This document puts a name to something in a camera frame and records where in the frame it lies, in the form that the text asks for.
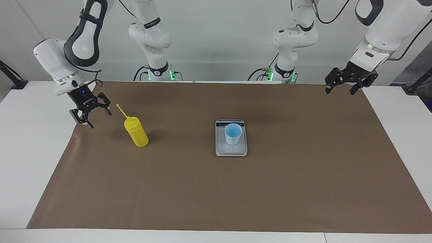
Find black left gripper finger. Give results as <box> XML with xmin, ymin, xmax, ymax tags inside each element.
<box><xmin>349</xmin><ymin>78</ymin><xmax>372</xmax><ymax>96</ymax></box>
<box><xmin>325</xmin><ymin>67</ymin><xmax>348</xmax><ymax>95</ymax></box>

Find black arm base cable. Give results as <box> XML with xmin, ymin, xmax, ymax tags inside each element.
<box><xmin>133</xmin><ymin>65</ymin><xmax>151</xmax><ymax>82</ymax></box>
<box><xmin>247</xmin><ymin>51</ymin><xmax>281</xmax><ymax>82</ymax></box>

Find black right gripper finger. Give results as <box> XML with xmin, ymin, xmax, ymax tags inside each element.
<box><xmin>70</xmin><ymin>108</ymin><xmax>95</xmax><ymax>130</ymax></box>
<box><xmin>94</xmin><ymin>92</ymin><xmax>112</xmax><ymax>116</ymax></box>

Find silver digital kitchen scale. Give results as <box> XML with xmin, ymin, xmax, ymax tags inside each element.
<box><xmin>215</xmin><ymin>119</ymin><xmax>248</xmax><ymax>157</ymax></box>

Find brown paper table mat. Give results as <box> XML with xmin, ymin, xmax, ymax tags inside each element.
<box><xmin>26</xmin><ymin>81</ymin><xmax>432</xmax><ymax>234</ymax></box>

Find black clamp stand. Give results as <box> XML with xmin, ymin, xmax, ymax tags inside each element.
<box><xmin>404</xmin><ymin>67</ymin><xmax>432</xmax><ymax>94</ymax></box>
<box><xmin>0</xmin><ymin>60</ymin><xmax>28</xmax><ymax>90</ymax></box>

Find black right arm base cable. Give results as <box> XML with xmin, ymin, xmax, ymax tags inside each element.
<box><xmin>133</xmin><ymin>65</ymin><xmax>151</xmax><ymax>82</ymax></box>

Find yellow squeeze bottle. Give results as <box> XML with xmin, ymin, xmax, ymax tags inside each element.
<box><xmin>116</xmin><ymin>103</ymin><xmax>149</xmax><ymax>148</ymax></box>

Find light blue plastic cup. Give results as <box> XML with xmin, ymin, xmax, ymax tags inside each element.
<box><xmin>224</xmin><ymin>123</ymin><xmax>242</xmax><ymax>145</ymax></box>

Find black left arm base cable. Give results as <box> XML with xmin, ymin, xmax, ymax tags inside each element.
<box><xmin>247</xmin><ymin>51</ymin><xmax>281</xmax><ymax>82</ymax></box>

